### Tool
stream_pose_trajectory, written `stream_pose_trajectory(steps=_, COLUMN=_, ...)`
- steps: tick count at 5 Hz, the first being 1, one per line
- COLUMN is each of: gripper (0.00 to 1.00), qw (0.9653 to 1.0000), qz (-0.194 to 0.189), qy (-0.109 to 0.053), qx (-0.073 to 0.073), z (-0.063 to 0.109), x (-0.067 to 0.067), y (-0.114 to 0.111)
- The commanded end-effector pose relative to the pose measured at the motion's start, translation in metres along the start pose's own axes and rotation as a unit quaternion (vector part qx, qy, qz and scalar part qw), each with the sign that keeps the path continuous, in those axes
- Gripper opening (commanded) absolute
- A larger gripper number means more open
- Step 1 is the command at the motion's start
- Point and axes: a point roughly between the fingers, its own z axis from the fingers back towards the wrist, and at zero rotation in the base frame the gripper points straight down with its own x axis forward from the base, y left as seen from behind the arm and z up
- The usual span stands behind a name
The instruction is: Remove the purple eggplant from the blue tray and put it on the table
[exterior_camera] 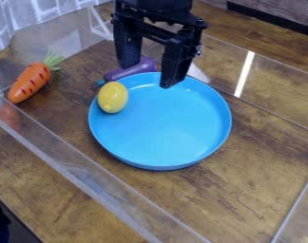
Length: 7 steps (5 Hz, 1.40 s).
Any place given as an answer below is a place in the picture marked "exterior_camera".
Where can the purple toy eggplant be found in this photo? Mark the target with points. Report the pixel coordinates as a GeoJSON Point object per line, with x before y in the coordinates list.
{"type": "Point", "coordinates": [146, 65]}

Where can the blue round tray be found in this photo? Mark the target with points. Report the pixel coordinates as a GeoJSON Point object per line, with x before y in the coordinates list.
{"type": "Point", "coordinates": [168, 128]}

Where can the orange toy carrot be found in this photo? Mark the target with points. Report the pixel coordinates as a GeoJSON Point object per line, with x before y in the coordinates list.
{"type": "Point", "coordinates": [33, 78]}

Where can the yellow toy lemon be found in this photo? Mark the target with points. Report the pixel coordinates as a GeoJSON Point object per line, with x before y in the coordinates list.
{"type": "Point", "coordinates": [112, 97]}

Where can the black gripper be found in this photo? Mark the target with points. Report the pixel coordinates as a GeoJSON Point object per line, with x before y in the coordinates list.
{"type": "Point", "coordinates": [133, 19]}

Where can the clear acrylic enclosure wall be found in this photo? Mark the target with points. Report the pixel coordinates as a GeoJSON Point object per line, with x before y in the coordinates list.
{"type": "Point", "coordinates": [76, 196]}

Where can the white checkered curtain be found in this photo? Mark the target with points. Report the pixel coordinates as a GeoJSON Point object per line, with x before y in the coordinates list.
{"type": "Point", "coordinates": [23, 13]}

